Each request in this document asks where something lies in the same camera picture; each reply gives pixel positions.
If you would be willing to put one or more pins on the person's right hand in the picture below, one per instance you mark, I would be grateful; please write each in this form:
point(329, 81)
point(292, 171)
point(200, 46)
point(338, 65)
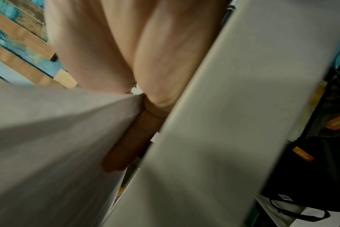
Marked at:
point(116, 44)

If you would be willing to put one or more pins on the white panel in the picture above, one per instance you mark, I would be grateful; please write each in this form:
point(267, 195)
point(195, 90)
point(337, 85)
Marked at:
point(229, 110)

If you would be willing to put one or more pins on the orange plastic piece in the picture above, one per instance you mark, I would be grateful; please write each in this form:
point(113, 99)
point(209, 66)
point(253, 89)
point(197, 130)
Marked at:
point(339, 122)
point(303, 154)

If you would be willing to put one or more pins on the black bag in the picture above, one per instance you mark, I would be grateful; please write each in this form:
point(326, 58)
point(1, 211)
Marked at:
point(299, 177)

